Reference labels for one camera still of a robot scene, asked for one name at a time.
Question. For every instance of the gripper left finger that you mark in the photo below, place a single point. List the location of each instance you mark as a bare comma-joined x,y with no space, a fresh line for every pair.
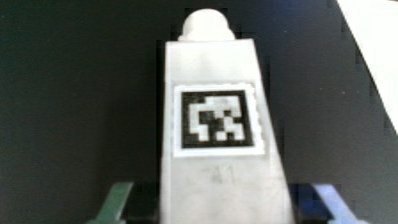
130,204

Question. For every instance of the white tag sheet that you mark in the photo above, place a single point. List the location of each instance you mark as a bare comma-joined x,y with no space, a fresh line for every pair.
372,19

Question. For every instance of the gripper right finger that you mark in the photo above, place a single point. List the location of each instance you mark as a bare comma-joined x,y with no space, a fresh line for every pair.
320,206

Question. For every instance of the white leg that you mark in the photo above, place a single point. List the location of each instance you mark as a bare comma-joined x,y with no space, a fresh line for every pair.
222,183

